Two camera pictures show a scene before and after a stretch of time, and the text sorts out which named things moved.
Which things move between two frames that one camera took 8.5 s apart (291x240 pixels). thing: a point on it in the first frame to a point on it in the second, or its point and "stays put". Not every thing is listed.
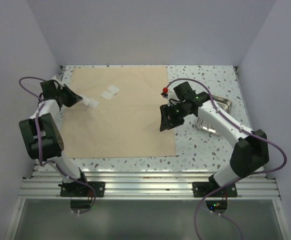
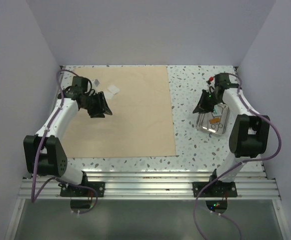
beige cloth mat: (126, 122) stays put
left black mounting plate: (83, 189) stays put
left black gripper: (73, 98) to (102, 107)
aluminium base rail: (145, 185) stays put
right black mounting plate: (202, 189) stays put
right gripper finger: (167, 120) to (206, 103)
